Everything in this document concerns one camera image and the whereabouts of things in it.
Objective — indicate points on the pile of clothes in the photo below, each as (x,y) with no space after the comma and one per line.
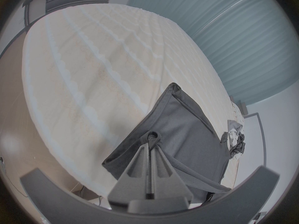
(238,146)

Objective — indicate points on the black T-shirt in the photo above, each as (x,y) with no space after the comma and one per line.
(186,136)

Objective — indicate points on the bed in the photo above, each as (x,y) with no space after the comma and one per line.
(93,66)

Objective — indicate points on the white printed pillow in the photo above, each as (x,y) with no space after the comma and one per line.
(238,112)

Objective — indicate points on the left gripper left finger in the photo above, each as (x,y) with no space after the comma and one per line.
(121,190)

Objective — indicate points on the blue-green curtain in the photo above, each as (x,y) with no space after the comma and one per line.
(257,55)
(175,6)

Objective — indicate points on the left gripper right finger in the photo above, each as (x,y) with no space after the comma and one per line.
(172,190)

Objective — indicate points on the grey bedside table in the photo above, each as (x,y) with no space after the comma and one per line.
(240,106)

